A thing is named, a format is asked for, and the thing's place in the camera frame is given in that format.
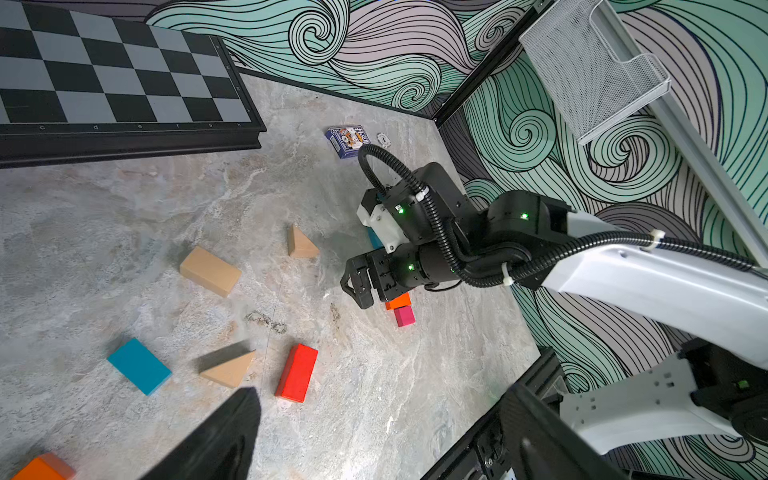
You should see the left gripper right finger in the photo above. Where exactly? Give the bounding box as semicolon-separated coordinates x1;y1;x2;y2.
500;383;626;480

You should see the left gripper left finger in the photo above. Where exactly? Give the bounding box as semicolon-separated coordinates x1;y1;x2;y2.
143;387;262;480

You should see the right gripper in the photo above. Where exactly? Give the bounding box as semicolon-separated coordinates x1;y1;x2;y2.
340;242;459;309

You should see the teal triangle block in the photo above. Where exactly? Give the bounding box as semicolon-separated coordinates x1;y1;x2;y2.
367;227;384;250

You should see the magenta rectangular block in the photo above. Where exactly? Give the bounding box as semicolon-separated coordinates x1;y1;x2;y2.
393;305;416;328

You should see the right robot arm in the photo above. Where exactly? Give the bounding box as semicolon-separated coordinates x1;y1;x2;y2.
340;188;767;454

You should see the small wooden triangle block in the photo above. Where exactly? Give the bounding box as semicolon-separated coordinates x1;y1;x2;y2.
288;224;320;258

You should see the red rectangular block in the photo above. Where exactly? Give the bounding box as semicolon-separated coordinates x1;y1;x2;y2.
275;344;318;403

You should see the teal small block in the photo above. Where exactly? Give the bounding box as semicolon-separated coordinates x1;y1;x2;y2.
107;339;172;396

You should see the playing card box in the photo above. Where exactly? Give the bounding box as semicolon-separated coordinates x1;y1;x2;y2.
325;125;370;159

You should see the wooden rectangular block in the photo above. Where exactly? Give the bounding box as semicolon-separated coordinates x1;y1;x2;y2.
179;246;242;298

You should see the orange cube block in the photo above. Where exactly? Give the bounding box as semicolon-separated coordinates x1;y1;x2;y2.
12;452;77;480

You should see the clear acrylic holder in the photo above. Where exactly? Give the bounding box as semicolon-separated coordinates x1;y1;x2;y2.
520;1;671;145

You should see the black grey chessboard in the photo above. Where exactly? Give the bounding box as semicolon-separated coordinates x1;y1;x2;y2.
1;1;266;168

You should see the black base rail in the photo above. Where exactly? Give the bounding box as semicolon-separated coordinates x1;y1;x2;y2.
423;347;567;479

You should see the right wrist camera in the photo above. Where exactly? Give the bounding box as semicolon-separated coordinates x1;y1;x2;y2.
357;162;480;254

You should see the small metal chain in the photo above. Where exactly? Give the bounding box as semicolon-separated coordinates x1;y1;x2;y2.
244;310;289;335

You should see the small metal ring tab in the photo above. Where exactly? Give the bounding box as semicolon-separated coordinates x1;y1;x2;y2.
376;133;391;148

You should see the aluminium wall rail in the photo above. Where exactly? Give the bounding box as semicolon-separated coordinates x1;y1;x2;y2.
591;3;767;267

